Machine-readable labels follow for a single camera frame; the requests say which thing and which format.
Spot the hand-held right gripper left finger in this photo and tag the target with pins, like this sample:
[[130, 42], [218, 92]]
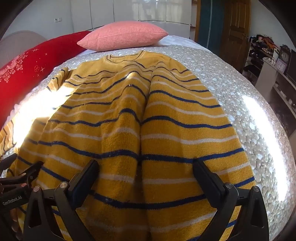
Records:
[[86, 177]]

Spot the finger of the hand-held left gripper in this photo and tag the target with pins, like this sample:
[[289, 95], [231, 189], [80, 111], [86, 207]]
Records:
[[25, 175], [8, 162]]

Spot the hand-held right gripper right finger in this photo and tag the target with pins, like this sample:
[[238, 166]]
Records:
[[205, 176]]

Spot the yellow striped knit sweater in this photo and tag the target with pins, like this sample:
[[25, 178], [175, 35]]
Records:
[[166, 115]]

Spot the pile of colourful clothes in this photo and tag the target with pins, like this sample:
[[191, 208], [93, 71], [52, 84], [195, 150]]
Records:
[[263, 41]]

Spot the red floral long pillow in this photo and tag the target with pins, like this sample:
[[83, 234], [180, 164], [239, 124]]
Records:
[[27, 69]]

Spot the beige heart-print quilted blanket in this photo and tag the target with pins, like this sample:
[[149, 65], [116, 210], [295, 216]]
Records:
[[233, 81]]

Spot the white desk shelf unit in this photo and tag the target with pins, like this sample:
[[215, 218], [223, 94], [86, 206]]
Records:
[[266, 78]]

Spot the pale padded headboard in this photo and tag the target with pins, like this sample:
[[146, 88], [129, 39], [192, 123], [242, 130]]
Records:
[[16, 42]]

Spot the white shoe rack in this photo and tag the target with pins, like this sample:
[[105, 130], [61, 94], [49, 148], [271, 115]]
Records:
[[254, 62]]

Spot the small purple clock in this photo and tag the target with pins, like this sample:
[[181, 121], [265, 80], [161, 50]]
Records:
[[280, 65]]

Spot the black flat screen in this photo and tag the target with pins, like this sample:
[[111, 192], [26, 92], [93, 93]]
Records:
[[291, 67]]

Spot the dark ornate table clock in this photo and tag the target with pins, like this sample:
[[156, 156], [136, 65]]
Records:
[[285, 54]]

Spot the pink ribbed pillow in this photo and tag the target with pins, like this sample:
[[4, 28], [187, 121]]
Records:
[[124, 36]]

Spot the brown wooden door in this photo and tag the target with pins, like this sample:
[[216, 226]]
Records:
[[235, 32]]

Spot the teal door curtain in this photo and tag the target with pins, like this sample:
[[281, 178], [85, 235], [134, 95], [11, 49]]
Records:
[[209, 23]]

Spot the narrow open white shelf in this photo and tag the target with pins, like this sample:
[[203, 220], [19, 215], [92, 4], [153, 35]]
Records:
[[193, 20]]

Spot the glossy white wardrobe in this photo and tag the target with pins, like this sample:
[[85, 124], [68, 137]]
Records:
[[138, 11]]

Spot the white wall socket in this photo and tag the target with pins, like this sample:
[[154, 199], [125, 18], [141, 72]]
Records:
[[57, 20]]

